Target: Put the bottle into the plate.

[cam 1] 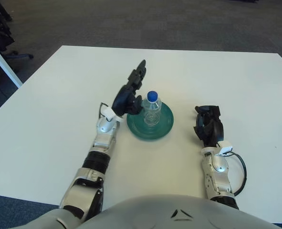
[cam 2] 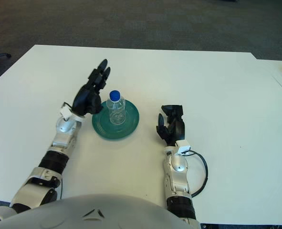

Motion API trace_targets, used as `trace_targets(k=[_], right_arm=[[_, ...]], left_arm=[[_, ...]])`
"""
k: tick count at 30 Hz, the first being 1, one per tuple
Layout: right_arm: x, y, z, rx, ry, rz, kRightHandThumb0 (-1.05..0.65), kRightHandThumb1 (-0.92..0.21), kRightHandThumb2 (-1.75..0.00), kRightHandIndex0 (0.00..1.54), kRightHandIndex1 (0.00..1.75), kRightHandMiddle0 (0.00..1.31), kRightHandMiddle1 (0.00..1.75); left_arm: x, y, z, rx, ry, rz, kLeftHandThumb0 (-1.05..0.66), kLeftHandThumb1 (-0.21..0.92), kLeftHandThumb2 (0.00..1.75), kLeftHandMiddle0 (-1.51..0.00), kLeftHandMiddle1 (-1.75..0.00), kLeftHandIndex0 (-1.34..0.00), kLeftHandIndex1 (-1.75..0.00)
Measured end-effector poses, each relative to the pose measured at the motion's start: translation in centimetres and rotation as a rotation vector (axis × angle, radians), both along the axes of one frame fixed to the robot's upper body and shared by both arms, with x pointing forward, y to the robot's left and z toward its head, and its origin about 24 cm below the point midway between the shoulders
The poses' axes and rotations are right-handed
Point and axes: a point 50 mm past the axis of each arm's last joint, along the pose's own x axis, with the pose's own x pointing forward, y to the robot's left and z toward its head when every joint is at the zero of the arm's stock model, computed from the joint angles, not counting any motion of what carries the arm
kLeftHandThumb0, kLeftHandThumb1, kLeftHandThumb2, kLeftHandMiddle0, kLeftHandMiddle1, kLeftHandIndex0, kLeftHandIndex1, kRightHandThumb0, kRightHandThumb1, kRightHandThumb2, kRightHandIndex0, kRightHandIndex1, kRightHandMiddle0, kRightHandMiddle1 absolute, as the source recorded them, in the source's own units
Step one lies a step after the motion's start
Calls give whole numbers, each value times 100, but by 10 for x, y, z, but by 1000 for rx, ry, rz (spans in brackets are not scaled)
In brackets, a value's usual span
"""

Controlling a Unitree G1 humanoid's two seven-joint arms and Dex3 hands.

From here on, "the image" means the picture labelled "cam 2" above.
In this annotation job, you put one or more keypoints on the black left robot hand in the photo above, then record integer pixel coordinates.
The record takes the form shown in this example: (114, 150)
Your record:
(86, 99)

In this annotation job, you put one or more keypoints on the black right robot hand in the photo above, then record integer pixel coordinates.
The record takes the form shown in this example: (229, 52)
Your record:
(179, 131)

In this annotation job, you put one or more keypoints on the clear bottle with blue cap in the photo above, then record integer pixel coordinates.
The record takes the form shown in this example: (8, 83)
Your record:
(117, 109)

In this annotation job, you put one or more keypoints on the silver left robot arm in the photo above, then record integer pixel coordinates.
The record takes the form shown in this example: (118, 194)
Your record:
(64, 136)

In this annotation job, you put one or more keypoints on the teal green round plate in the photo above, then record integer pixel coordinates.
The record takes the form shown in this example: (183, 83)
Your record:
(131, 124)

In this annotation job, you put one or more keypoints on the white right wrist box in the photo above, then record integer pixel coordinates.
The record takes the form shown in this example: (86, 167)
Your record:
(183, 146)

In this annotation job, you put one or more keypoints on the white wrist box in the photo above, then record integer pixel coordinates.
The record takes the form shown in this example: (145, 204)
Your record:
(65, 111)
(183, 146)

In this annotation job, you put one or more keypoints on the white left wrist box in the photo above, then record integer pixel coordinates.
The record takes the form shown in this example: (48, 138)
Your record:
(65, 111)

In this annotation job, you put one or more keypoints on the office chair with blue base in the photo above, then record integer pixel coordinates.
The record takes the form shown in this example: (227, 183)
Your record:
(0, 55)

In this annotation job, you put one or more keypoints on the adjoining white table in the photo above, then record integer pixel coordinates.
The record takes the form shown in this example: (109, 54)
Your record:
(279, 74)

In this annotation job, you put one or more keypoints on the grey robot torso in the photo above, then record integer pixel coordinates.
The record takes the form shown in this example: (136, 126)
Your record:
(83, 214)

